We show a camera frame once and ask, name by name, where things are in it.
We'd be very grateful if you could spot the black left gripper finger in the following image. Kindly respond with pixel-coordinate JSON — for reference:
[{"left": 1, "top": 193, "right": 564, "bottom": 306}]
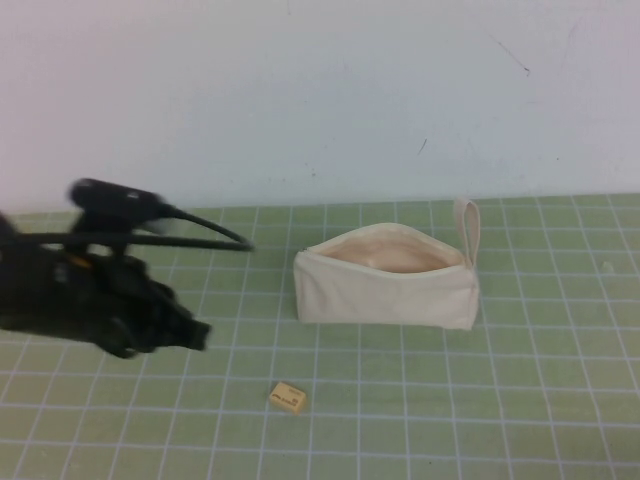
[
  {"left": 162, "top": 294, "right": 213, "bottom": 352},
  {"left": 99, "top": 327, "right": 164, "bottom": 360}
]

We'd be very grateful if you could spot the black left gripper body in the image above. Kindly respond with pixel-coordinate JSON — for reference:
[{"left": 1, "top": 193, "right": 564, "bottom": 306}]
[{"left": 48, "top": 252, "right": 177, "bottom": 352}]

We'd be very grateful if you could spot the tan rectangular eraser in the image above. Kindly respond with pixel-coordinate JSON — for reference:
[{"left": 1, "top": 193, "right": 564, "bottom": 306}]
[{"left": 268, "top": 382, "right": 307, "bottom": 414}]

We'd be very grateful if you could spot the cream canvas pencil case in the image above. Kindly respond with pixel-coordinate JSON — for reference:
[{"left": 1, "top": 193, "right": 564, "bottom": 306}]
[{"left": 292, "top": 197, "right": 482, "bottom": 332}]

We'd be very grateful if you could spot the green white-grid table mat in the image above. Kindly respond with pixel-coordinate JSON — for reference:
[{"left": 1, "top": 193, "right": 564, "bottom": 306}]
[{"left": 0, "top": 193, "right": 640, "bottom": 480}]

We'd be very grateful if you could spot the black camera cable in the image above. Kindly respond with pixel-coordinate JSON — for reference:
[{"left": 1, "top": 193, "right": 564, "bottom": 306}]
[{"left": 0, "top": 207, "right": 258, "bottom": 253}]

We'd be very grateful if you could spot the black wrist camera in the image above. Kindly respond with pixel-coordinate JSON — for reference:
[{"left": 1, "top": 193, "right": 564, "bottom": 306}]
[{"left": 67, "top": 177, "right": 172, "bottom": 237}]

